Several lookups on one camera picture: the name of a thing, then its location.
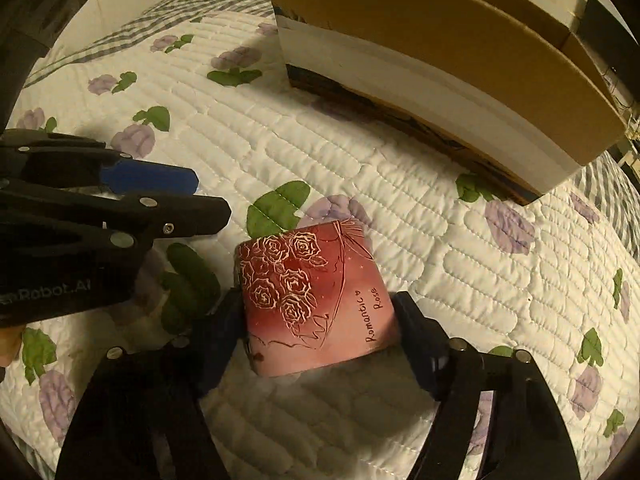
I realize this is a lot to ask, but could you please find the grey checked bed sheet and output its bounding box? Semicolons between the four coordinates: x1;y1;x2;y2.
23;0;273;89

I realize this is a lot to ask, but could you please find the person's left hand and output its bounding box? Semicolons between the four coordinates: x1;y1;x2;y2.
0;325;25;367

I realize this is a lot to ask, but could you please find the floral white quilt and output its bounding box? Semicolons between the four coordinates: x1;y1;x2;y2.
1;11;639;479

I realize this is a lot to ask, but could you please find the black wall television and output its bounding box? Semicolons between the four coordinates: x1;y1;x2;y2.
576;0;640;99

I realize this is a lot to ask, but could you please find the red rose card box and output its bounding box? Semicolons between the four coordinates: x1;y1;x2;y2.
235;220;399;377

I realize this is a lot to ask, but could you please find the brown cardboard box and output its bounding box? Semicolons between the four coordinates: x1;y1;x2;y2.
271;0;626;205

